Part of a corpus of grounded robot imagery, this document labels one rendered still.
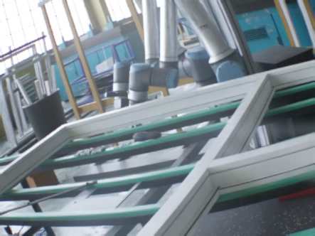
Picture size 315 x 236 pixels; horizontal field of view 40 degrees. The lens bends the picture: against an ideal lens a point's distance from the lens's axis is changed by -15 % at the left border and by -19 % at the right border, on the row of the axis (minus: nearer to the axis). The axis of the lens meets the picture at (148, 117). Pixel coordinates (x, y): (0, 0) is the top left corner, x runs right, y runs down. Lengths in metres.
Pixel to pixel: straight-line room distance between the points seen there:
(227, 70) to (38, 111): 4.07
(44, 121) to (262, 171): 5.09
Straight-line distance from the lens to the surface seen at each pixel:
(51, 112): 6.06
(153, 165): 4.39
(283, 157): 1.08
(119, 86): 2.75
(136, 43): 10.38
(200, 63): 2.86
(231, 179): 1.14
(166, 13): 2.41
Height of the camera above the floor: 1.31
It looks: 12 degrees down
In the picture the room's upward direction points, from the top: 21 degrees counter-clockwise
